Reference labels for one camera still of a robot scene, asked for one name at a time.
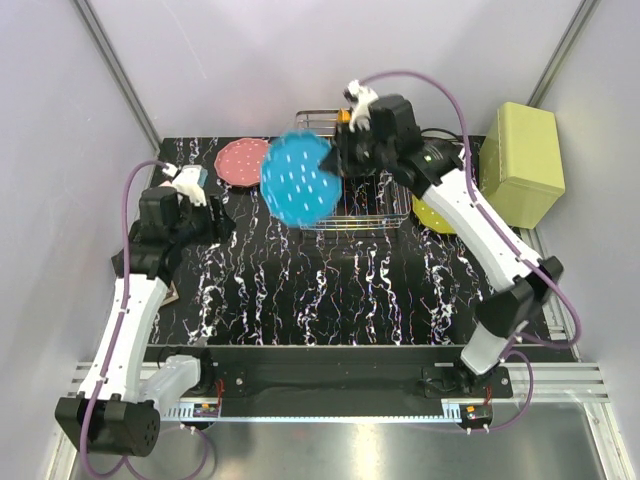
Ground lime green box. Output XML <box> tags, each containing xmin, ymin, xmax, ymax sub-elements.
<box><xmin>479</xmin><ymin>102</ymin><xmax>565</xmax><ymax>230</ymax></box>

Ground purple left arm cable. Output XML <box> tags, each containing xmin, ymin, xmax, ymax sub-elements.
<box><xmin>79</xmin><ymin>160</ymin><xmax>211</xmax><ymax>476</ymax></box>

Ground pink dice cube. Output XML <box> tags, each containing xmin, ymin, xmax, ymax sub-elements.
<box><xmin>198</xmin><ymin>167</ymin><xmax>208</xmax><ymax>188</ymax></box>

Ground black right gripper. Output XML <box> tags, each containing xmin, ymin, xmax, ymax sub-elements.
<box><xmin>318</xmin><ymin>120</ymin><xmax>393</xmax><ymax>178</ymax></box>

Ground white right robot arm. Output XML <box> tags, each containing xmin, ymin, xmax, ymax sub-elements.
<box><xmin>320</xmin><ymin>88</ymin><xmax>563</xmax><ymax>397</ymax></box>

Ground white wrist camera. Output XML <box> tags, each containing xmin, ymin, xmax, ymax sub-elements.
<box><xmin>343</xmin><ymin>80</ymin><xmax>379</xmax><ymax>132</ymax></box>
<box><xmin>162</xmin><ymin>163</ymin><xmax>207</xmax><ymax>207</ymax></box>

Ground chrome wire dish rack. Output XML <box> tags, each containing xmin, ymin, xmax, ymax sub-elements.
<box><xmin>295</xmin><ymin>109</ymin><xmax>412</xmax><ymax>231</ymax></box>

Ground orange polka dot plate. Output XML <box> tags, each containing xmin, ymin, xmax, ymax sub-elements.
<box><xmin>336</xmin><ymin>109</ymin><xmax>351</xmax><ymax>124</ymax></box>

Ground blue polka dot plate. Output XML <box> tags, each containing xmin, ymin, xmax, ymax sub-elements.
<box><xmin>260</xmin><ymin>130</ymin><xmax>343</xmax><ymax>228</ymax></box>

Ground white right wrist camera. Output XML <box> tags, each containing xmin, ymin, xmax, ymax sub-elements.
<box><xmin>343</xmin><ymin>80</ymin><xmax>379</xmax><ymax>132</ymax></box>

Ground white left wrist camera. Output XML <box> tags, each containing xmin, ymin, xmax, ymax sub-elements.
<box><xmin>162</xmin><ymin>163</ymin><xmax>207</xmax><ymax>207</ymax></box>

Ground aluminium frame rail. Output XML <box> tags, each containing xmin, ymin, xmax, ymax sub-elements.
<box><xmin>71</xmin><ymin>0</ymin><xmax>162</xmax><ymax>154</ymax></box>

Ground pink polka dot plate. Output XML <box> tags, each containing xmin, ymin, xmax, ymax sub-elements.
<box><xmin>214</xmin><ymin>138</ymin><xmax>270</xmax><ymax>188</ymax></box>

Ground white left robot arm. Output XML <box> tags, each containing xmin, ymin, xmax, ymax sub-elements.
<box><xmin>55</xmin><ymin>185</ymin><xmax>236</xmax><ymax>457</ymax></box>

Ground dark cover book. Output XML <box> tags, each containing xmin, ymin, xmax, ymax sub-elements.
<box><xmin>111</xmin><ymin>251</ymin><xmax>179</xmax><ymax>307</ymax></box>

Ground lime green polka dot plate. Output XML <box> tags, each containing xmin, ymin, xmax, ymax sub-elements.
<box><xmin>412</xmin><ymin>196</ymin><xmax>455</xmax><ymax>234</ymax></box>

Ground black and white headphones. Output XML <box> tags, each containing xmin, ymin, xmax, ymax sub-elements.
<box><xmin>421</xmin><ymin>127</ymin><xmax>465</xmax><ymax>159</ymax></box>

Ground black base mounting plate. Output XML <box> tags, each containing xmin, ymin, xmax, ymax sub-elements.
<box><xmin>144</xmin><ymin>345</ymin><xmax>513</xmax><ymax>400</ymax></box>

